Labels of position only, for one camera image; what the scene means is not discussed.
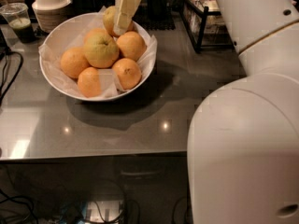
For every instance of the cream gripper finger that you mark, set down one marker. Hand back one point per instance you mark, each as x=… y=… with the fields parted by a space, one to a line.
x=125 y=10

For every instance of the yellowish orange top back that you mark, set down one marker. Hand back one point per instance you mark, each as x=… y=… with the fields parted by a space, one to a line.
x=108 y=21

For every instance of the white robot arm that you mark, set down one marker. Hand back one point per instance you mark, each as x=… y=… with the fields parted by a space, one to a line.
x=243 y=141

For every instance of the white paper bowl liner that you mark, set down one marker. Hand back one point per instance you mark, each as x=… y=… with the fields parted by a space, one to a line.
x=146 y=58

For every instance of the black ribbed container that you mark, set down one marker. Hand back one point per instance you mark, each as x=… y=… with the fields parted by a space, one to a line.
x=157 y=9

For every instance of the orange right back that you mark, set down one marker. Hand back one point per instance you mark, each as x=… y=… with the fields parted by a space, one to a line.
x=131 y=45

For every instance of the orange hidden back left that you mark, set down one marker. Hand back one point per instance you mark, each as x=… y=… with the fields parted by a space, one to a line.
x=94 y=31

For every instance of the greenish orange centre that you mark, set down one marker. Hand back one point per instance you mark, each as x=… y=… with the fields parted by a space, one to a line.
x=101 y=50

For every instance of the orange front right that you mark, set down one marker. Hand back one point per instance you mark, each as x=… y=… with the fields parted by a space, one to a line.
x=128 y=73

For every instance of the stack of paper bowls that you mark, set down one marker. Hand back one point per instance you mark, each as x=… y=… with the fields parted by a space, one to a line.
x=51 y=13

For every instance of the orange left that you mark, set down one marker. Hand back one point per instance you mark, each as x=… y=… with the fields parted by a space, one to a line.
x=73 y=62

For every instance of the orange front centre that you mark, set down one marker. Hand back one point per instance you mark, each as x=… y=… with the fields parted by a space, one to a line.
x=89 y=82

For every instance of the plastic cup green drink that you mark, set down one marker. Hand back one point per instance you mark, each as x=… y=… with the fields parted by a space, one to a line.
x=16 y=15

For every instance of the black wire snack basket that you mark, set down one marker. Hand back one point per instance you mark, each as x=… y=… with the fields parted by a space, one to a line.
x=205 y=25

